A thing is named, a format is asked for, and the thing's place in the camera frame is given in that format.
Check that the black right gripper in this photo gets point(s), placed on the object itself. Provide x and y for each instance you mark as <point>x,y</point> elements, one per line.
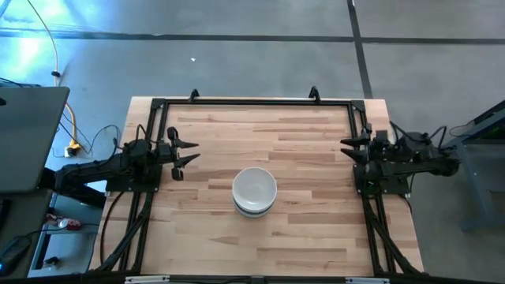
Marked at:
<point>375,152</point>

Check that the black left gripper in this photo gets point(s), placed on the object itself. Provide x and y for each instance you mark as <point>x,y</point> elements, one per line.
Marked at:
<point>175,171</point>

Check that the pale grey bowl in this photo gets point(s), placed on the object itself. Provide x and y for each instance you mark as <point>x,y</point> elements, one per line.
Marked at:
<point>254,187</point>

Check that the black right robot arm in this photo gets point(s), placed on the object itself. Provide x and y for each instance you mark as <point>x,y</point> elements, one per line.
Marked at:
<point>414,165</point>

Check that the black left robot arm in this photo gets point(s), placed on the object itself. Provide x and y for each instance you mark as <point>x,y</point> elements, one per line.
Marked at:
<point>102,169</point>

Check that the black table clamp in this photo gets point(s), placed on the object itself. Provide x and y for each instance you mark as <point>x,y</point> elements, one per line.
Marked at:
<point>194,94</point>
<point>314,93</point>

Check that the yellow power plug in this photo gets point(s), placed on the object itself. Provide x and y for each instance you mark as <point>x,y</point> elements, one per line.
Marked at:
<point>73,148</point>

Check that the blue grey cart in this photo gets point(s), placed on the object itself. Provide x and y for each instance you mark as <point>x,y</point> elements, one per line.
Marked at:
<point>479,158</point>

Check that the red drink can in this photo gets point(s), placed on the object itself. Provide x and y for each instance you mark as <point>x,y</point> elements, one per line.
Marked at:
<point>72,224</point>

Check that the grey laptop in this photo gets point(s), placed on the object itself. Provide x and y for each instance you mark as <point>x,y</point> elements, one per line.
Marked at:
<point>29,138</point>

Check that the black computer mouse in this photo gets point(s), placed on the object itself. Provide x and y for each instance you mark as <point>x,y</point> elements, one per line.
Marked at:
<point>13,252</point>

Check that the black aluminium frame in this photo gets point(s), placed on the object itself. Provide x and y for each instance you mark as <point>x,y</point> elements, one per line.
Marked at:
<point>256,102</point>

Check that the white bracket strip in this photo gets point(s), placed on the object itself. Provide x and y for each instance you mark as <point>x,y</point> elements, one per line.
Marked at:
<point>367,280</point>
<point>146,279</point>

